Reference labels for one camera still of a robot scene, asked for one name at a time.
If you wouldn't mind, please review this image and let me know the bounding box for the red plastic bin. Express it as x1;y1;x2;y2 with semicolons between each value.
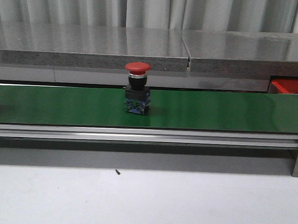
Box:
271;79;298;94

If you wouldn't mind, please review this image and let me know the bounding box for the green conveyor belt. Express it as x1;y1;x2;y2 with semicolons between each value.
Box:
0;85;298;134

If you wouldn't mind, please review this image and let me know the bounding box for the white pleated curtain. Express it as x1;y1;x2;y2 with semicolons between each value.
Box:
0;0;298;33

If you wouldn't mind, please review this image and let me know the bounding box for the grey stone counter slab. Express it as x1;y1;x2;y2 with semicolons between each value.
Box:
0;22;189;72

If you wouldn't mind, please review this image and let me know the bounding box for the aluminium conveyor frame rail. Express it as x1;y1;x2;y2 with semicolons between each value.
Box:
0;124;298;149

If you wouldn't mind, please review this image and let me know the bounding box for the red mushroom push button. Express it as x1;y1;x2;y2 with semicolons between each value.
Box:
124;62;151;115

